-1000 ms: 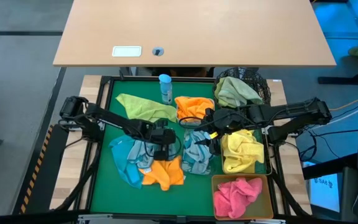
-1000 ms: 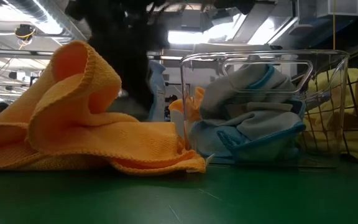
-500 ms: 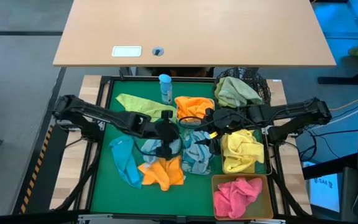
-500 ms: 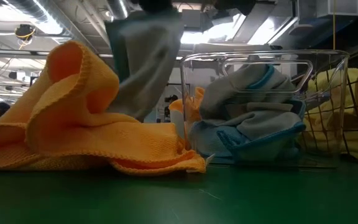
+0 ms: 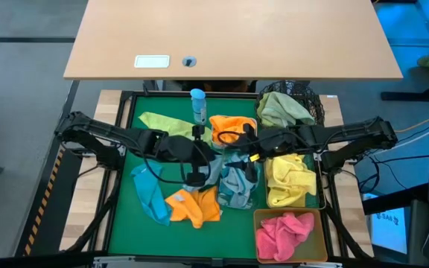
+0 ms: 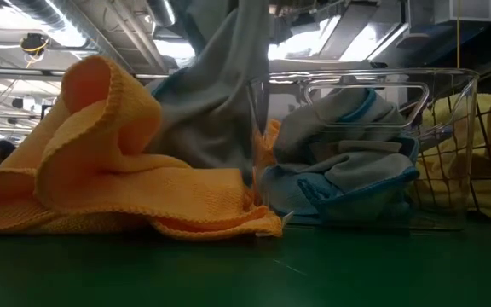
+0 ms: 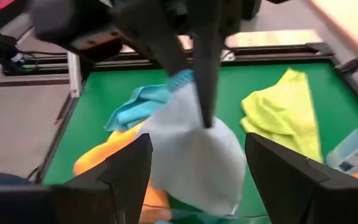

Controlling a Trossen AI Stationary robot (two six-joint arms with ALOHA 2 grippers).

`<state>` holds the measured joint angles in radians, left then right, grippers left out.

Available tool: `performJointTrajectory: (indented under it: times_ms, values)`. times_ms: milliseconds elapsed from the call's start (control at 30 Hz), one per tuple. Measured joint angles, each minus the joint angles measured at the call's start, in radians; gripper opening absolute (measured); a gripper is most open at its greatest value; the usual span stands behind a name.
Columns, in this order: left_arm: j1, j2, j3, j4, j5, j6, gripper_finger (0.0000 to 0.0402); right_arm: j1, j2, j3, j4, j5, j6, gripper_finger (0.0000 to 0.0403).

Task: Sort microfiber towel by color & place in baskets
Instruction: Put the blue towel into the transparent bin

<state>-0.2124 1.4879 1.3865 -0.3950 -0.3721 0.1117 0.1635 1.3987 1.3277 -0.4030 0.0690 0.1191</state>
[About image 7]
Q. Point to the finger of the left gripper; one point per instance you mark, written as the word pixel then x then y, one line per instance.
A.
pixel 163 53
pixel 208 77

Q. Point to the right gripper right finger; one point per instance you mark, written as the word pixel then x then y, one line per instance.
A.
pixel 306 199

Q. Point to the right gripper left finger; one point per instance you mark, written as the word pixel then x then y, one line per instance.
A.
pixel 73 202

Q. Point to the teal microfiber towel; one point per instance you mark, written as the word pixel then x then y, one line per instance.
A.
pixel 135 109

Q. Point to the green microfiber towel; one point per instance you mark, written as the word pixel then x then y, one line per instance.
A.
pixel 278 115

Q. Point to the grey microfiber towel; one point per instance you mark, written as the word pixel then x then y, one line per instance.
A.
pixel 191 161

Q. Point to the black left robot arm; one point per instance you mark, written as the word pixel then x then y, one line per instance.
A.
pixel 61 18

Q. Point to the green table mat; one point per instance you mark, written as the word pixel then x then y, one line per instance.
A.
pixel 110 90

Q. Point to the white aluminium bracket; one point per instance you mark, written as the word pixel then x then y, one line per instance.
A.
pixel 74 74

